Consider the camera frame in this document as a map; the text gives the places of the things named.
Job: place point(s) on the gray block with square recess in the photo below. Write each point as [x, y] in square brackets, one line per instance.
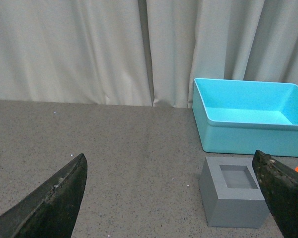
[230, 193]

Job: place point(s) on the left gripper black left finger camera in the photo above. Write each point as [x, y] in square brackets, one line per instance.
[51, 210]

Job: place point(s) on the light blue plastic box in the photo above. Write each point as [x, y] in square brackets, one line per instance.
[240, 117]

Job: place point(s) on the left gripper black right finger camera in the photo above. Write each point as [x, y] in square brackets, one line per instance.
[279, 186]

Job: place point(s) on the white curtain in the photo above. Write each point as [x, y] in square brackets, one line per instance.
[141, 52]

